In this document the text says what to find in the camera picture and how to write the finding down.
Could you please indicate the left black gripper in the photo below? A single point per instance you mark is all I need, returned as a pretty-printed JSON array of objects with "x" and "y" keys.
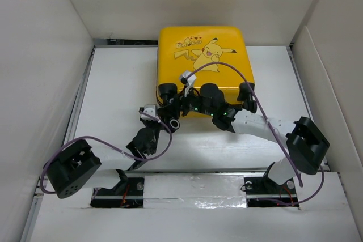
[{"x": 159, "y": 113}]

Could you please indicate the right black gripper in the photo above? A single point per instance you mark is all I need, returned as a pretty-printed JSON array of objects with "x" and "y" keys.
[{"x": 183, "y": 101}]

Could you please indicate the yellow cartoon suitcase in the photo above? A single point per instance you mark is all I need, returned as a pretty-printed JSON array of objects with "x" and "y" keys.
[{"x": 214, "y": 54}]

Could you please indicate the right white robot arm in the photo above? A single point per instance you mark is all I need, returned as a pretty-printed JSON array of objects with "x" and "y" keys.
[{"x": 302, "y": 143}]

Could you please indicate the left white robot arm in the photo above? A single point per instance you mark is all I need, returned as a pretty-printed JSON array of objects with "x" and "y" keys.
[{"x": 72, "y": 166}]

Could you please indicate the white foam cover panel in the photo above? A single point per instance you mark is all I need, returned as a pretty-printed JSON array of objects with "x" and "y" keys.
[{"x": 204, "y": 191}]

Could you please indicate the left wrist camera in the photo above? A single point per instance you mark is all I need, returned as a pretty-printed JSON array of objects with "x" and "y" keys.
[{"x": 148, "y": 112}]

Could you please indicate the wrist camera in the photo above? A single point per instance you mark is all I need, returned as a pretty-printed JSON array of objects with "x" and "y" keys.
[
  {"x": 188, "y": 79},
  {"x": 148, "y": 112}
]

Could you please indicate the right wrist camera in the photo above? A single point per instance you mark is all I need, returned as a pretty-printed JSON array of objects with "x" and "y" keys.
[{"x": 188, "y": 79}]

